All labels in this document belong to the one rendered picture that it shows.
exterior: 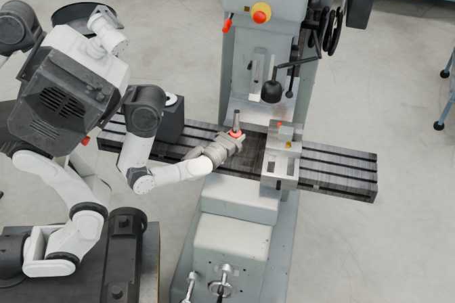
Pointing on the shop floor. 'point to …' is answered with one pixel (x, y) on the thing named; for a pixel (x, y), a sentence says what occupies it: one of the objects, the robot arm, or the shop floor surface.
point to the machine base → (285, 232)
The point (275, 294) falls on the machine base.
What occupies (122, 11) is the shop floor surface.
